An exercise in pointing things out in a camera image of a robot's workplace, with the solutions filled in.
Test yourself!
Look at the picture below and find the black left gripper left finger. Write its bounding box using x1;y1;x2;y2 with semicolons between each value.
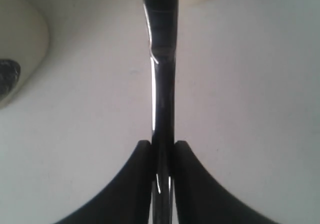
58;140;153;224

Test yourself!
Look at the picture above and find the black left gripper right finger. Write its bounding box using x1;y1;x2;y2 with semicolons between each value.
173;141;273;224

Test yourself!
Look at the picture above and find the cream bin with circle mark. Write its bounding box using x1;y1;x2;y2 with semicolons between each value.
0;0;50;107

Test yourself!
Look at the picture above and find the steel table knife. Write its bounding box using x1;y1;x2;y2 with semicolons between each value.
143;0;179;224

